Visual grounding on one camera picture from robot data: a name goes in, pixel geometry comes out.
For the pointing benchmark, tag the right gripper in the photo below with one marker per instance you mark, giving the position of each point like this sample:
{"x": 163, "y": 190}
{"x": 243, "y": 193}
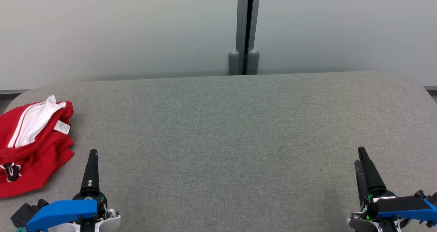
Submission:
{"x": 362, "y": 223}

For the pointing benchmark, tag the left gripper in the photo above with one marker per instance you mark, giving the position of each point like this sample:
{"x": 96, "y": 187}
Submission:
{"x": 102, "y": 204}

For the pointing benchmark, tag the red t-shirt with white sleeves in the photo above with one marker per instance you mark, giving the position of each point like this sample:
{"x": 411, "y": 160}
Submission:
{"x": 37, "y": 150}

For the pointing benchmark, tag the blue right camera mount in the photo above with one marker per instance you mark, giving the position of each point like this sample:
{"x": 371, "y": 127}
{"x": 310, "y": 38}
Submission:
{"x": 406, "y": 208}

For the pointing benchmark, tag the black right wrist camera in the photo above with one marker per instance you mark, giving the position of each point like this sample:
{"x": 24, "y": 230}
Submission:
{"x": 426, "y": 198}

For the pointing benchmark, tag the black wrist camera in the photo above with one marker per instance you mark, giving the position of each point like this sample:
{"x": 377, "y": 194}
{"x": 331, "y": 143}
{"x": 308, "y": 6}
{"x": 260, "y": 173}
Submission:
{"x": 27, "y": 213}
{"x": 426, "y": 198}

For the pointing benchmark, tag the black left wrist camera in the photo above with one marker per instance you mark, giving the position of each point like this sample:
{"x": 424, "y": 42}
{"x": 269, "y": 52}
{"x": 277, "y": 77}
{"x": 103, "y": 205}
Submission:
{"x": 27, "y": 213}

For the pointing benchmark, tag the grey partition frame post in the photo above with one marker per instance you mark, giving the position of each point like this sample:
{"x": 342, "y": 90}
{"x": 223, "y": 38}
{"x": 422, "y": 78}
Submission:
{"x": 244, "y": 37}

